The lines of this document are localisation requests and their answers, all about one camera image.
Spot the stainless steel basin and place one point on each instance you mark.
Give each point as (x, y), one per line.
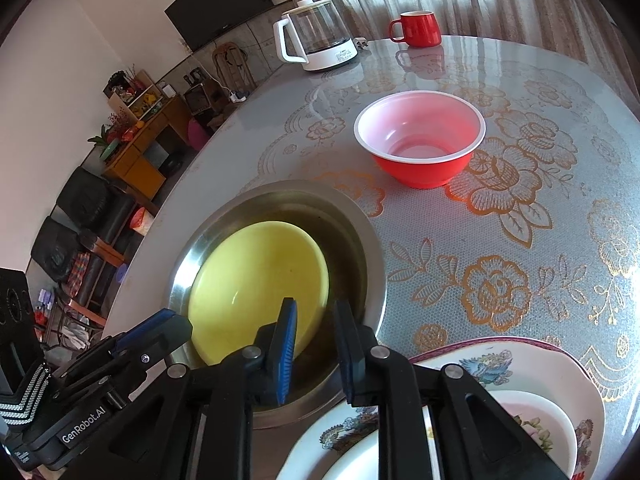
(350, 240)

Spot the cardboard box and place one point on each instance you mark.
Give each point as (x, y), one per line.
(120, 102)

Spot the wooden cabinet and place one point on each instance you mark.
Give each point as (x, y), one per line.
(140, 170)

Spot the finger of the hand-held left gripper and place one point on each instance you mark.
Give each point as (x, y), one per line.
(150, 326)

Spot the white power plug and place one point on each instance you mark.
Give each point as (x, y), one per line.
(361, 43)

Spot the yellow plastic bowl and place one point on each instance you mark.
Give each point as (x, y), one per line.
(250, 280)

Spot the black television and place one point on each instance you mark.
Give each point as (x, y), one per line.
(215, 5)

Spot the wooden chair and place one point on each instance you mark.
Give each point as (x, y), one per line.
(232, 67)

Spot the red flower arrangement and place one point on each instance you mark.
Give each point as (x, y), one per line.
(120, 127)

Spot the white plastic bag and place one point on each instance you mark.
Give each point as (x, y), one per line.
(142, 222)

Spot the pink plastic stool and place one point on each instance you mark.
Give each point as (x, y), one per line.
(198, 135)

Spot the red plastic bowl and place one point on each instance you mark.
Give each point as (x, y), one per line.
(420, 170)

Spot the black cushioned sofa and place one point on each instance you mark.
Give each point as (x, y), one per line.
(85, 200)

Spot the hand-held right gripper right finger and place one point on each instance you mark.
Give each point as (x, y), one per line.
(342, 350)

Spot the small white floral plate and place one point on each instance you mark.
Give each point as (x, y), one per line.
(500, 405)

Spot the plaid colourful cloth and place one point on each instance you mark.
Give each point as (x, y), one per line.
(79, 275)

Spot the glass electric kettle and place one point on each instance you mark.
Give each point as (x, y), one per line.
(325, 57)

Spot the small dark appliance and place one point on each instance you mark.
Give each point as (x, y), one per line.
(200, 100)

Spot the white power strip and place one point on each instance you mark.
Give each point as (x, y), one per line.
(239, 96)

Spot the white printed plate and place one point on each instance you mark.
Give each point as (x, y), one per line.
(530, 375)

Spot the red mug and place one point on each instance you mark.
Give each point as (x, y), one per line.
(417, 30)

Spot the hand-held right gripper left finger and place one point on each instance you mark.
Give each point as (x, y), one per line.
(287, 350)

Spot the floral lace tablecloth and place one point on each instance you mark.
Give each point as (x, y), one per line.
(500, 260)

